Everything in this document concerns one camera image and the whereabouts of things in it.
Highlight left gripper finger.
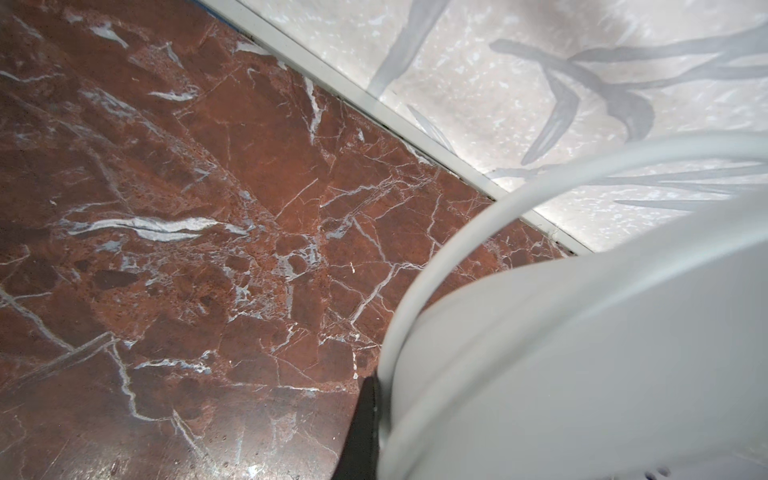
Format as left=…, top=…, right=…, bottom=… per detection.
left=331, top=376, right=381, bottom=480

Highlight white headphones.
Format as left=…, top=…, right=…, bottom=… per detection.
left=377, top=131, right=767, bottom=479

